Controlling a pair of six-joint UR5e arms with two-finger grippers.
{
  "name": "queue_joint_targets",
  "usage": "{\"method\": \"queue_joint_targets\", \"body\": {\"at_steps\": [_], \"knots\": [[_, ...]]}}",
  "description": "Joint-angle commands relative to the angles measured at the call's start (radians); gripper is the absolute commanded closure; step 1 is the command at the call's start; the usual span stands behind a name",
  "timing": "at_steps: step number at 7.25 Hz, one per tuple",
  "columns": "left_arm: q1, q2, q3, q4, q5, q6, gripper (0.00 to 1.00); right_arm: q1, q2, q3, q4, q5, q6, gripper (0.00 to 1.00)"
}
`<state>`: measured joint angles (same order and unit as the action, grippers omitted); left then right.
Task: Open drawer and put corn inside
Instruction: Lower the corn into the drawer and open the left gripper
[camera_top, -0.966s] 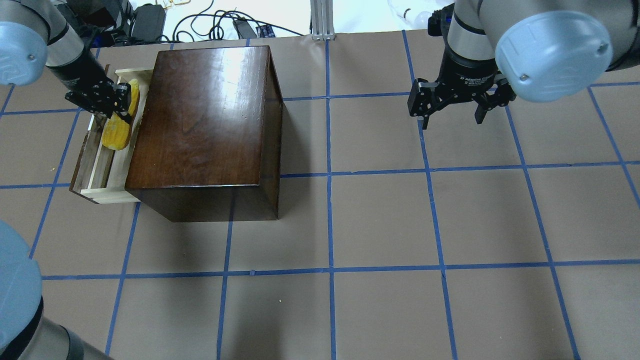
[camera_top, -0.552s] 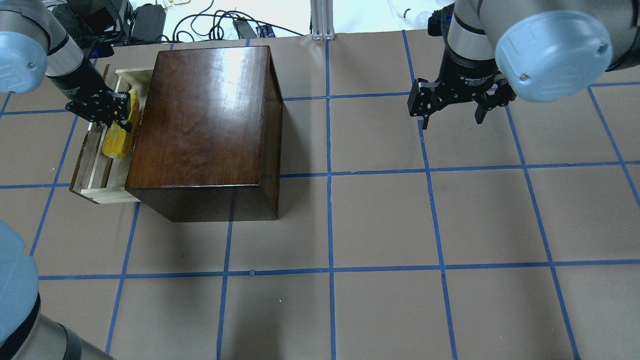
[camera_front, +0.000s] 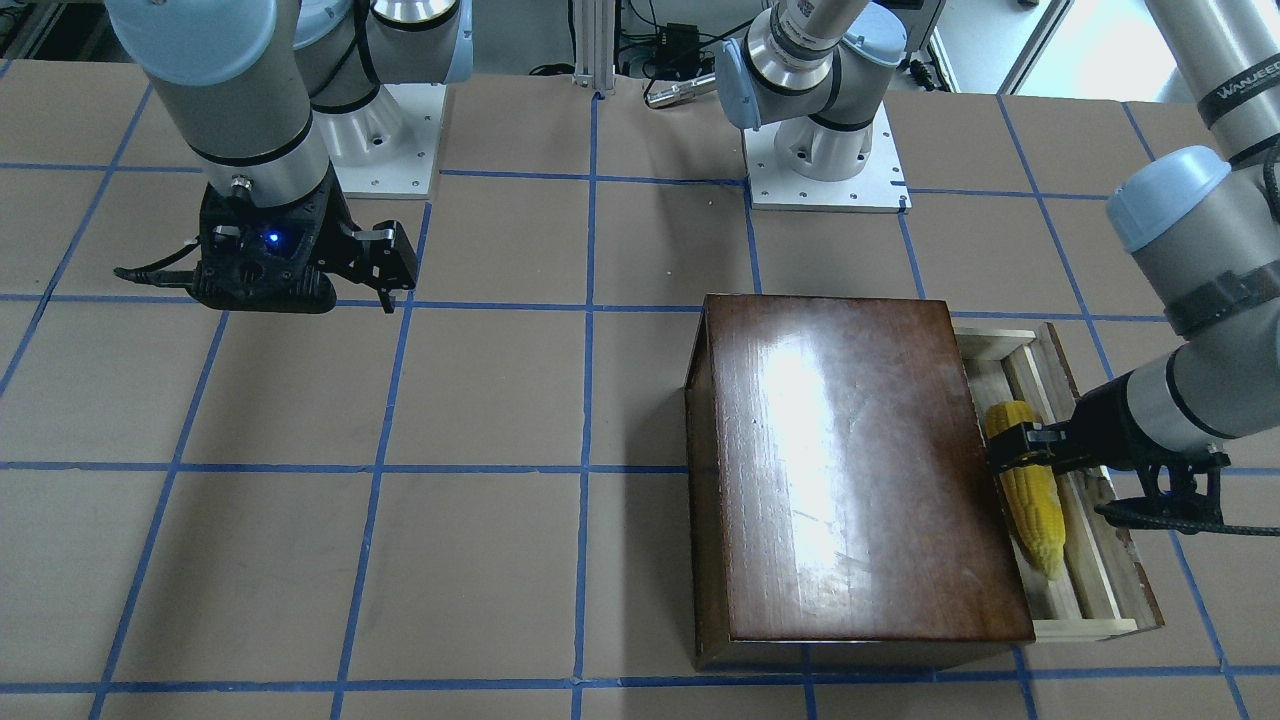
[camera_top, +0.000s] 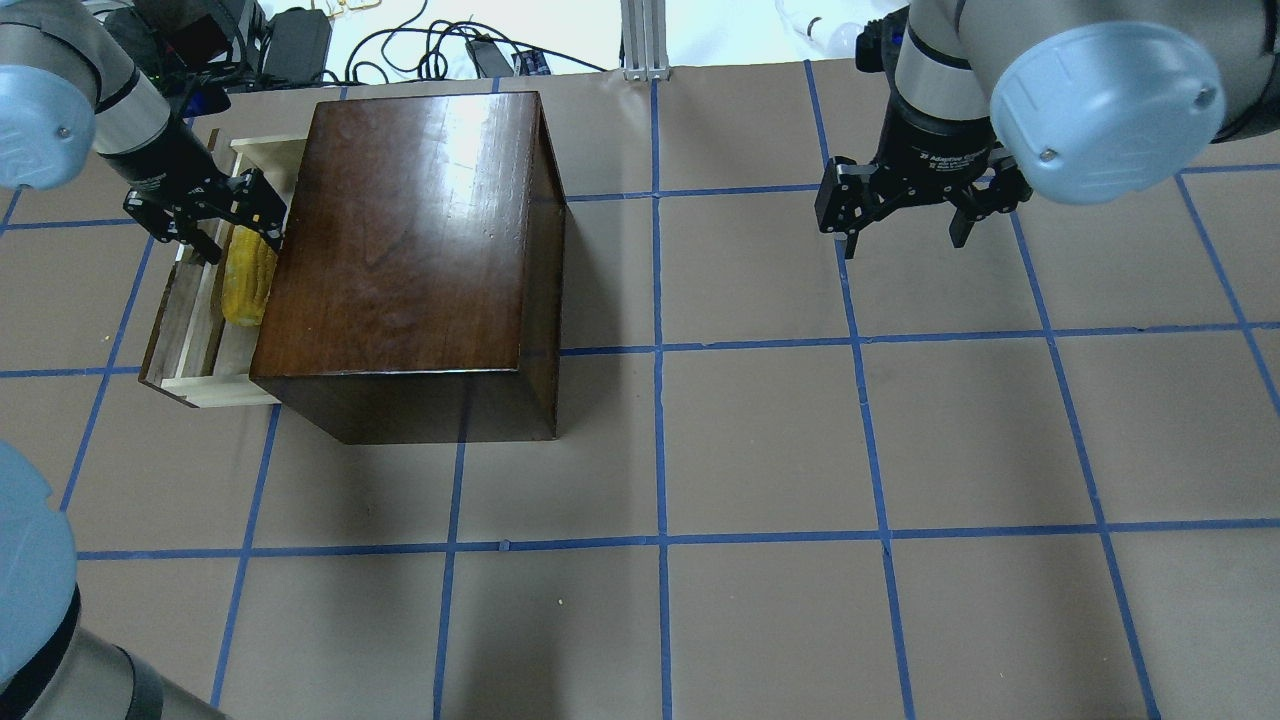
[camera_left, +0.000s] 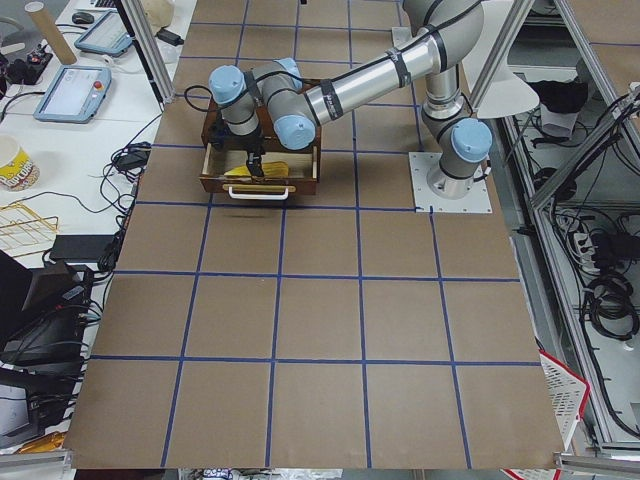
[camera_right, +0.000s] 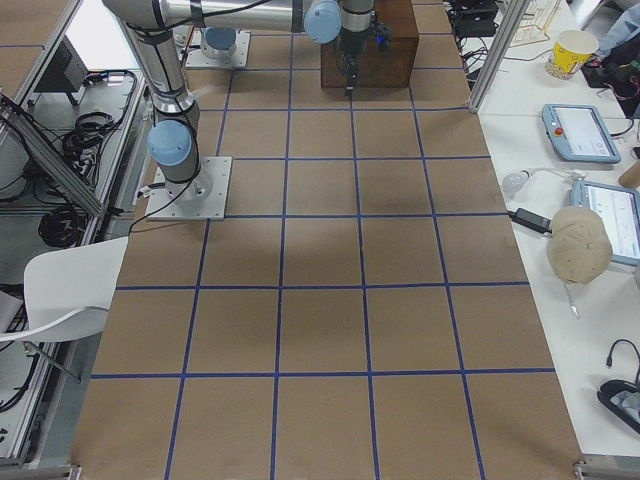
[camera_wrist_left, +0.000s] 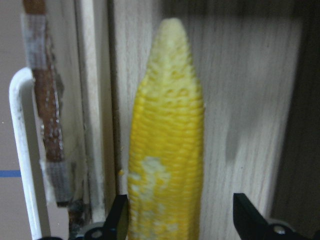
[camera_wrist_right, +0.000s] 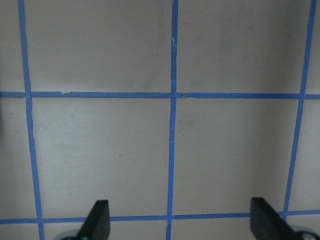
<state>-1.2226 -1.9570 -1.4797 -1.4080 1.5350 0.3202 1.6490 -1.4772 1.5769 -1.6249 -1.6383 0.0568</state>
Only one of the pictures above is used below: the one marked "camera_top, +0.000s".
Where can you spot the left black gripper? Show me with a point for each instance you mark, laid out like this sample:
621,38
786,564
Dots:
163,168

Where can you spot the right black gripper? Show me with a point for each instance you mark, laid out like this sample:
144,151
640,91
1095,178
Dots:
934,148

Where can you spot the yellow corn cob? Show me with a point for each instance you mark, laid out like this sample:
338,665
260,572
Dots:
249,269

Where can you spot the wooden drawer with white handle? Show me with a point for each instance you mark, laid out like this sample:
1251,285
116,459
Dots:
193,355

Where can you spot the dark wooden drawer box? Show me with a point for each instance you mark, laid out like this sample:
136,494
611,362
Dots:
418,294

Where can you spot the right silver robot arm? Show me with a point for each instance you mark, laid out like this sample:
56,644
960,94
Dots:
1080,102

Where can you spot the white light bulb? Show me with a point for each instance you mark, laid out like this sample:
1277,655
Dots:
833,38

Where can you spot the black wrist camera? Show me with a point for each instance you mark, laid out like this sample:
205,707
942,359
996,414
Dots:
878,46

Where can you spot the aluminium frame post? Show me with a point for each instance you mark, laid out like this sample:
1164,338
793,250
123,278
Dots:
644,54

